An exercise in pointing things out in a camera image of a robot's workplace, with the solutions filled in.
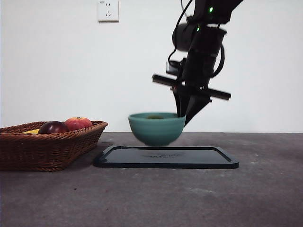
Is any teal ceramic bowl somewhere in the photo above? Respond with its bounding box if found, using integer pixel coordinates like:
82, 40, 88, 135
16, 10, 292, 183
128, 112, 187, 147

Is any dark rectangular tray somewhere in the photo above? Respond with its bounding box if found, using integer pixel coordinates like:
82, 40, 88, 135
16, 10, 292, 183
93, 145, 240, 169

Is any red orange apple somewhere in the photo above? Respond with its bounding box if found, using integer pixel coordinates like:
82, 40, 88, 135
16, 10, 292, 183
64, 117, 93, 131

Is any dark red plum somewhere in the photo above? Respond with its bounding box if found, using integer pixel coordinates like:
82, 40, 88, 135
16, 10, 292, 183
38, 121, 70, 135

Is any brown wicker basket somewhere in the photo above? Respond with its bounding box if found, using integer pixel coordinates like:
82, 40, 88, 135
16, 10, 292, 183
0, 120, 109, 172

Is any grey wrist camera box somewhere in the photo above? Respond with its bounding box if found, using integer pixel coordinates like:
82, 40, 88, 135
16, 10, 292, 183
165, 59, 187, 76

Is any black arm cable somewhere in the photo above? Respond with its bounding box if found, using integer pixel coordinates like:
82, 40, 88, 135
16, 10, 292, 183
213, 44, 226, 78
167, 0, 194, 63

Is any white wall outlet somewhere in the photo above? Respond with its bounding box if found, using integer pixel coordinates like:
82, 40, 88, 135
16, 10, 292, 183
98, 0, 120, 23

